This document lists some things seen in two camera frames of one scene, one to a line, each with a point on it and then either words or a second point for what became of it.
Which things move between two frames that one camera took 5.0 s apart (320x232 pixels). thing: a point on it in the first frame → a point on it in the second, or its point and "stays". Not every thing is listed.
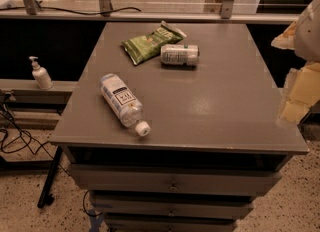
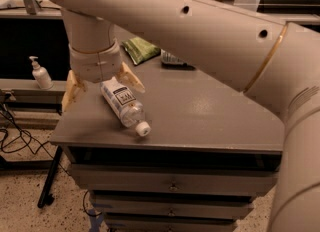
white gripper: (308, 37) → (95, 64)
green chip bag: (145, 47) stays
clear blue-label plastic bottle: (126, 107) stays
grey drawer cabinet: (220, 132) stays
